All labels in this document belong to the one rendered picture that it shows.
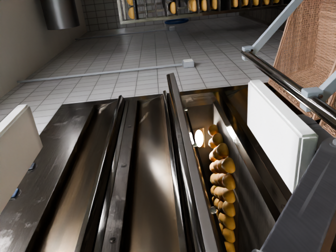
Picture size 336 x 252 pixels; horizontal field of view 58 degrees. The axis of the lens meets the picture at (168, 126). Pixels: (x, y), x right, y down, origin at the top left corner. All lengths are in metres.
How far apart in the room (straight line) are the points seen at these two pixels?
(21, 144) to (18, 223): 0.90
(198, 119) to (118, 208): 1.04
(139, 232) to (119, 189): 0.21
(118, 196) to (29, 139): 0.86
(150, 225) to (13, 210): 0.47
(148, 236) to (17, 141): 0.74
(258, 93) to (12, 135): 0.13
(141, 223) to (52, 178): 0.43
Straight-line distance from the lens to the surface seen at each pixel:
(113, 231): 0.92
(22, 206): 1.14
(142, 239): 0.90
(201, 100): 1.84
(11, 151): 0.17
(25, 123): 0.19
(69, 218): 1.01
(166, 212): 0.93
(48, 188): 1.18
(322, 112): 0.65
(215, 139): 1.65
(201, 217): 0.70
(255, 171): 1.12
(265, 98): 0.16
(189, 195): 0.77
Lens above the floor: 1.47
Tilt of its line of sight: level
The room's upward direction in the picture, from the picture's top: 96 degrees counter-clockwise
